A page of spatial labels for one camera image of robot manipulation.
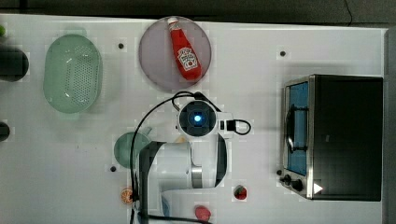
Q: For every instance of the orange slice toy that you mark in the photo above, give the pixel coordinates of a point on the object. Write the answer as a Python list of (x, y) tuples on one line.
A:
[(126, 196)]

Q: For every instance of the green perforated colander basket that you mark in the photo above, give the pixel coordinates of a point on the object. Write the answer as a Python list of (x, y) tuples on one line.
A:
[(73, 74)]

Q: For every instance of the black cylinder utensil holder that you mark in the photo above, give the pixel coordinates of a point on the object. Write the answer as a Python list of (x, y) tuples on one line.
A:
[(14, 63)]

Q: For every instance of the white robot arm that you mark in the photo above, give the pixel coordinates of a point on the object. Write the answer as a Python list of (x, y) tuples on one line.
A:
[(199, 162)]

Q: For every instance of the black toaster oven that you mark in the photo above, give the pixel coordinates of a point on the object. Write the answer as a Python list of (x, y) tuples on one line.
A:
[(333, 138)]

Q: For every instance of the green mug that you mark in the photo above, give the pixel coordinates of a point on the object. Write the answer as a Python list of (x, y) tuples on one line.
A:
[(122, 148)]

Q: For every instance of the red ketchup bottle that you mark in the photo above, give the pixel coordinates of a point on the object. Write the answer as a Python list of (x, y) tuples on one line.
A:
[(185, 56)]

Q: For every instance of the red strawberry toy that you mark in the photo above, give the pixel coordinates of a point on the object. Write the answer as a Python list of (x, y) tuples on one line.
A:
[(240, 193)]

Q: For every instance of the grey round plate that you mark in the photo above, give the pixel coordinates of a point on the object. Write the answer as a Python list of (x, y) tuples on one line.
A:
[(157, 59)]

